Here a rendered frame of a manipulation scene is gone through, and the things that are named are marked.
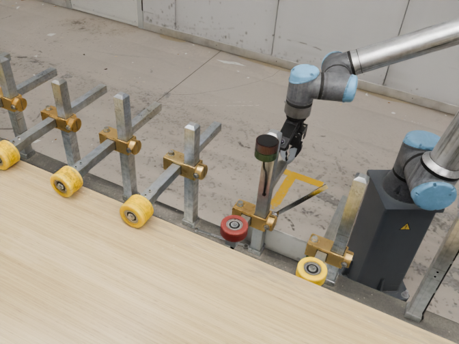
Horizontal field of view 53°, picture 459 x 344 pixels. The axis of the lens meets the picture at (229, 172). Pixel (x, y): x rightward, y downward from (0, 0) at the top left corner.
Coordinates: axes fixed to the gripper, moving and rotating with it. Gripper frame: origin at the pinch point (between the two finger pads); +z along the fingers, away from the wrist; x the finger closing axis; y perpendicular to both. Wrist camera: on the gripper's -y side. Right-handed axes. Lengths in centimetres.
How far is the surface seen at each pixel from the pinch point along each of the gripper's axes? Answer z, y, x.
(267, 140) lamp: -35, -39, -4
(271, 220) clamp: -4.1, -34.9, -7.7
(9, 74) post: -24, -33, 94
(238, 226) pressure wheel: -7.8, -45.2, -1.2
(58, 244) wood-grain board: -8, -75, 38
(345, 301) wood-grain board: -7, -55, -35
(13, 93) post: -16, -34, 94
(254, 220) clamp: -2.7, -36.2, -2.7
